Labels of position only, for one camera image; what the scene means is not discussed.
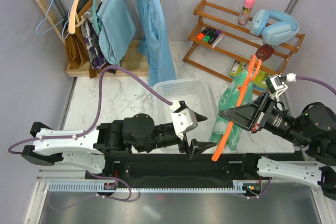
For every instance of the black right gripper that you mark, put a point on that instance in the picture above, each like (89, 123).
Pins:
(246, 114)

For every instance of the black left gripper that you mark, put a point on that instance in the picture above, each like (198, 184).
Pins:
(197, 147)

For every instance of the green tie-dye trousers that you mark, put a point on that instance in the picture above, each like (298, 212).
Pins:
(228, 102)

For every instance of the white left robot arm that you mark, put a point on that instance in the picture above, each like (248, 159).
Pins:
(89, 148)

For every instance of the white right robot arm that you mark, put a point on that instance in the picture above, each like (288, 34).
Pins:
(312, 133)

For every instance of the light blue hanging trousers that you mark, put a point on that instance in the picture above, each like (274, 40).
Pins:
(154, 44)

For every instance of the brown hanging trousers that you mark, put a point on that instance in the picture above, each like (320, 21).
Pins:
(76, 50)

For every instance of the green illustrated book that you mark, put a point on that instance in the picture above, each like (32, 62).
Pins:
(259, 82)

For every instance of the white perforated plastic basket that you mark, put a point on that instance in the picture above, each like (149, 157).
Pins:
(196, 94)

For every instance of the dark red cube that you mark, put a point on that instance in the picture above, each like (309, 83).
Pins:
(264, 52)

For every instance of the brown wooden shelf rack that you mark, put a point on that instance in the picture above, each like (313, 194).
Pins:
(234, 46)

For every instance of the pink white marker pen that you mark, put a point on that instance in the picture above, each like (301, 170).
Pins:
(219, 38)

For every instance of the purple highlighter marker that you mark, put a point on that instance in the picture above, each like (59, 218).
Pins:
(214, 36)

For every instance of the green highlighter marker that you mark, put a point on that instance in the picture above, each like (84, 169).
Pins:
(209, 35)

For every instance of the light blue headphones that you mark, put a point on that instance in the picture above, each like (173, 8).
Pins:
(275, 27)

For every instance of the orange highlighter marker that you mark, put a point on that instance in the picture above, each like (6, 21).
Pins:
(203, 33)

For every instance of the pink capped bottle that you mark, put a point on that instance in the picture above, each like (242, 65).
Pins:
(243, 17)

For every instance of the light blue hanging cloth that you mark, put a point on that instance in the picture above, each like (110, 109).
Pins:
(117, 30)

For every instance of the purple patterned hanging garment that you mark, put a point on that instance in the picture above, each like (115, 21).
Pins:
(91, 39)

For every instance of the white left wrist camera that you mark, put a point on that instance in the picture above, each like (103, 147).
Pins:
(183, 118)

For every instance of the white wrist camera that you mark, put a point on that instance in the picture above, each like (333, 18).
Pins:
(183, 118)
(276, 85)

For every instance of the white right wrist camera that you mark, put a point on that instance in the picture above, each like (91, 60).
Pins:
(276, 85)

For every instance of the white slotted cable duct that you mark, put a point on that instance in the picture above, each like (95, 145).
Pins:
(103, 186)

